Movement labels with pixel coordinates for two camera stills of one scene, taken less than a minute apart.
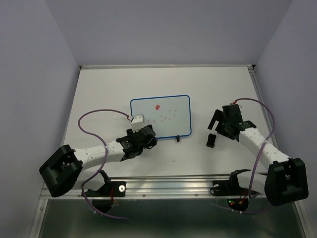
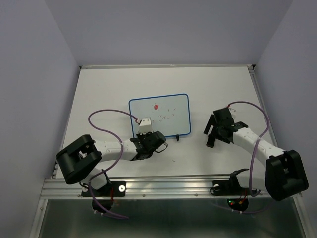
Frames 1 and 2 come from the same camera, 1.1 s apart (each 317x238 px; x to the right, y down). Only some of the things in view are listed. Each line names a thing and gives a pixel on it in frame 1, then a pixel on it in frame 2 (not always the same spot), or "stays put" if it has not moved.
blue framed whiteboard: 170,116 stays put
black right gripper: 218,116 to 211,121
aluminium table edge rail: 166,66 stays put
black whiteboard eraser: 211,140 stays put
